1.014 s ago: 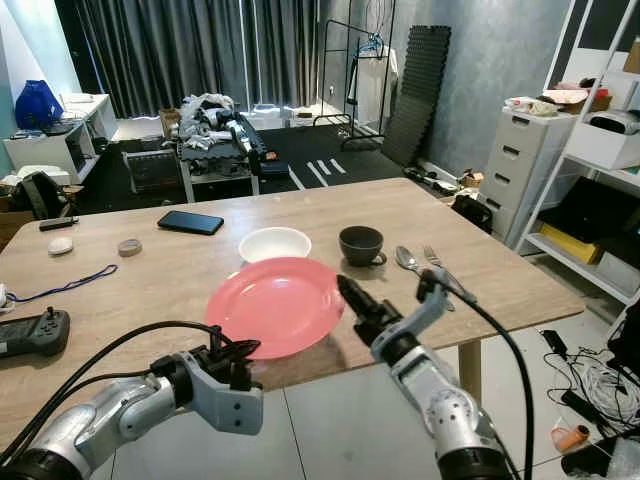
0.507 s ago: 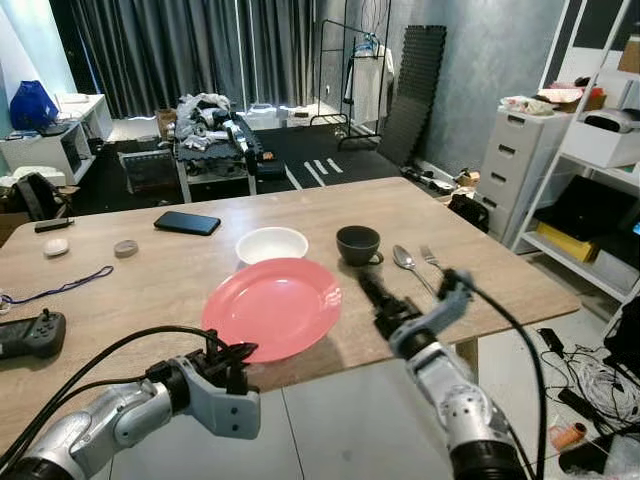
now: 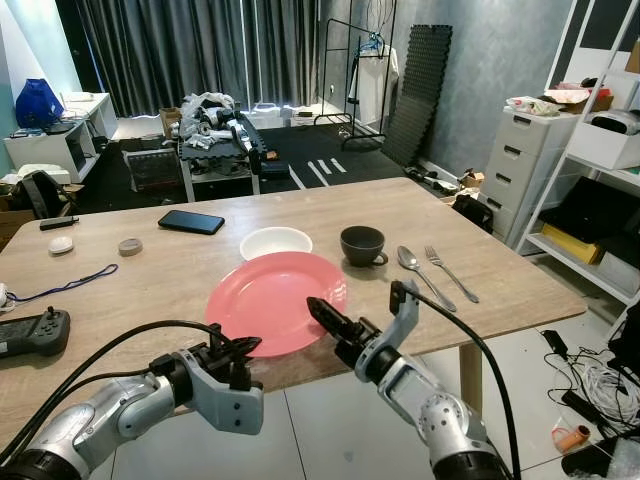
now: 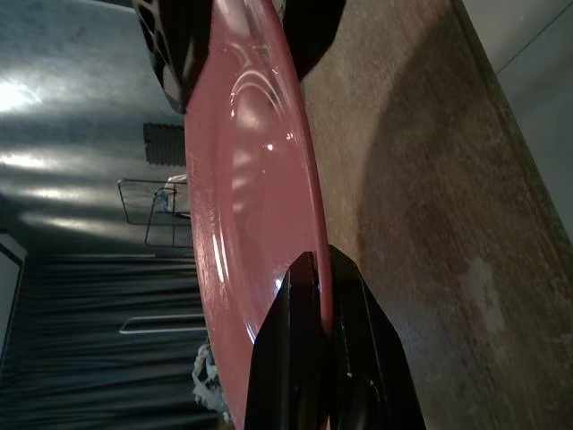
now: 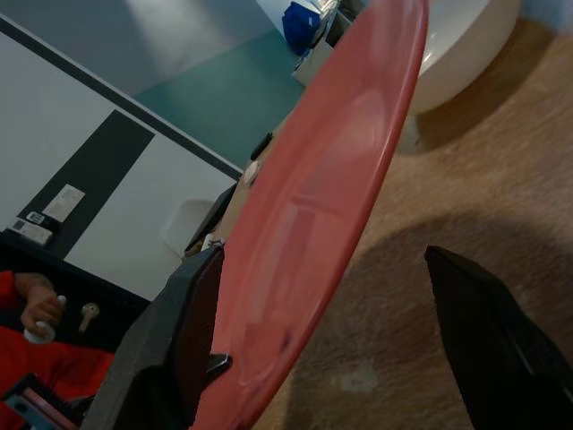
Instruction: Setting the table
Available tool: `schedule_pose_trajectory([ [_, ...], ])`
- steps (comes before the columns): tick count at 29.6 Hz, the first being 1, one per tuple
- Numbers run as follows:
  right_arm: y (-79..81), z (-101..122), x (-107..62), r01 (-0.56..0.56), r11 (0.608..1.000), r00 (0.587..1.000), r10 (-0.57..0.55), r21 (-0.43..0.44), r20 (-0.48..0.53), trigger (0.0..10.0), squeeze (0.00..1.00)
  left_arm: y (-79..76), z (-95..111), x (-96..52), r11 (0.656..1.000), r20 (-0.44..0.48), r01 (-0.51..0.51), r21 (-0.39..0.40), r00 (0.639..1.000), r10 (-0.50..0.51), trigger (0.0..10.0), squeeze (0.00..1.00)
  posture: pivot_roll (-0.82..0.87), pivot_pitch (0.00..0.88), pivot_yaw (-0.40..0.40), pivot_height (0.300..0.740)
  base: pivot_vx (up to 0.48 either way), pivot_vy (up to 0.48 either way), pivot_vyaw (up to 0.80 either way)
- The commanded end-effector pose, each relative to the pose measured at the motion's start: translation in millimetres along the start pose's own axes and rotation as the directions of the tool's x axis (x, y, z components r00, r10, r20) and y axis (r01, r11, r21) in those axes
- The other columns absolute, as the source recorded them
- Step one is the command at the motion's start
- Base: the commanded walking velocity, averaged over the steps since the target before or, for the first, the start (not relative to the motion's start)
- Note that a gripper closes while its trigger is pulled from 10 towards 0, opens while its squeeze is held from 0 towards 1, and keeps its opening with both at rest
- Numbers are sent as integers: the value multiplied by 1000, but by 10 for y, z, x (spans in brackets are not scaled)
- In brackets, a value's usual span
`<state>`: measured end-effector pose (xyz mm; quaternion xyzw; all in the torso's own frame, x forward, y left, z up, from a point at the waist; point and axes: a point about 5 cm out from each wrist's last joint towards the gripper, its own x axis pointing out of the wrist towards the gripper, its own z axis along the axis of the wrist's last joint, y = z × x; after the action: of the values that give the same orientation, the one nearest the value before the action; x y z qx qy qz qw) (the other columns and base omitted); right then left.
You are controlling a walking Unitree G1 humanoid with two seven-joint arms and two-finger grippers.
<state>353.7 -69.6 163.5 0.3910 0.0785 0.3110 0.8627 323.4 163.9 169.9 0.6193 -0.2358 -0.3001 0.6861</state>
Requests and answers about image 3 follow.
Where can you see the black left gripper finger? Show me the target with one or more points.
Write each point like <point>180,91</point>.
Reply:
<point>246,343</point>
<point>240,356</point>

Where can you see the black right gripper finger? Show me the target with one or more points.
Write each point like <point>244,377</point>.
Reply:
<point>330,320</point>

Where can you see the pink round plate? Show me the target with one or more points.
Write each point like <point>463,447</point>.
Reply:
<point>270,300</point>

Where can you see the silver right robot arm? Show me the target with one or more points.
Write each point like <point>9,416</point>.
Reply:
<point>445,420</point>

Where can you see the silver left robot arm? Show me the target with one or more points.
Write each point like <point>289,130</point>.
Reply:
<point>95,420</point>

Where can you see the black cup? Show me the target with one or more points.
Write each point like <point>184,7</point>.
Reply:
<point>360,245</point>

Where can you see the white bowl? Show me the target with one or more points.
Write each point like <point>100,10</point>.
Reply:
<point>275,240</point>

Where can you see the metal spoon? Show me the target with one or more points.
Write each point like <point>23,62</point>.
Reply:
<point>408,258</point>

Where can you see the wooden table leg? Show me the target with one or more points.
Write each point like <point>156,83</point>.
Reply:
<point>471,375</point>

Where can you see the metal fork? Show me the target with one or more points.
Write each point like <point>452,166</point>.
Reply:
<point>434,255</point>

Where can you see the black smartphone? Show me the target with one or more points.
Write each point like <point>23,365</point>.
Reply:
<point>191,222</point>

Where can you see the small grey round case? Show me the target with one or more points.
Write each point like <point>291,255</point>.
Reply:
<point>130,246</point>

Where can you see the large black bag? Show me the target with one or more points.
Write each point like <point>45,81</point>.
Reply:
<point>628,335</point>

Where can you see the black backpack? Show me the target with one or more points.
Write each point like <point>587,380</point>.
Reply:
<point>472,213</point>

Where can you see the black and white cart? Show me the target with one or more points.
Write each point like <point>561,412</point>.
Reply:
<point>215,170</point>

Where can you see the black floor mat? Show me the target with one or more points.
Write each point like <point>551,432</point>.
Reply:
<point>300,140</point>

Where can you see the black handheld controller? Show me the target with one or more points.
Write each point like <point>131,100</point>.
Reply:
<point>35,333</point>

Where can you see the small white round case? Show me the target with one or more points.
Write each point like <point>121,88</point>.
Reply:
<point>61,244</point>

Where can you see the clear plastic bag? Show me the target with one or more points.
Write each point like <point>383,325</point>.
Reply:
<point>620,465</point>

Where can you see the black power adapter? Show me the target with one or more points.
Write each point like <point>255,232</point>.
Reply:
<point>553,341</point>

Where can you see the black crate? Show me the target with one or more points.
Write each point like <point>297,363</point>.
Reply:
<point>155,168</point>

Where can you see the small brown cardboard box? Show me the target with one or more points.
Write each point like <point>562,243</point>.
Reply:
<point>472,179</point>

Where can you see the black clothes rack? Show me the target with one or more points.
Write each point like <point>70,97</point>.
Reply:
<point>352,120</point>

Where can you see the slim black remote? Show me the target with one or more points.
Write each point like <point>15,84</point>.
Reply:
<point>58,223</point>

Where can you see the grey clothes pile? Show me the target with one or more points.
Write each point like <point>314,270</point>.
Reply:
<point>215,112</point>

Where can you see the yellow box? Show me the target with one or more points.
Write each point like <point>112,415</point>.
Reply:
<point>570,248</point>

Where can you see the black chair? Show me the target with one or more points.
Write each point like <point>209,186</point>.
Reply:
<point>45,195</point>

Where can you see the white drawer cabinet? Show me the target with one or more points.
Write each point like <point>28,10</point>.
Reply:
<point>525,175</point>

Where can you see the white hanging garment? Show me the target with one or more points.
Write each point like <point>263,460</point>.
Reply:
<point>378,85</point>

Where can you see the black foam mat panel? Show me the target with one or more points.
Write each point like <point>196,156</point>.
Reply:
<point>418,95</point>

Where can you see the black carry case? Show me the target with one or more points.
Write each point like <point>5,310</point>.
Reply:
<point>590,210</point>

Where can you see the white shelf unit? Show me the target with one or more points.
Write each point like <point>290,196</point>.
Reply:
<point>610,178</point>

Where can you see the white desk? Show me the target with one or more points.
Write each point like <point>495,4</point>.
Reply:
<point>60,150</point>

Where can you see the white crumpled plastic bag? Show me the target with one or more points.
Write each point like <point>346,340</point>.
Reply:
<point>527,105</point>

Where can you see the dark grey curtains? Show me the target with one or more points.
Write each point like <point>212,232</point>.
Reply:
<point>200,50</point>

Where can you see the blue bag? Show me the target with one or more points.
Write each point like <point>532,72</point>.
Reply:
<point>38,105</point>

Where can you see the open flat cardboard box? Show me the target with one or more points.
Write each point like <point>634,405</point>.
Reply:
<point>580,100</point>

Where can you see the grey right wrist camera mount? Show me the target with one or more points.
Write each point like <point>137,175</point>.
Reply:
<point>408,322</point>

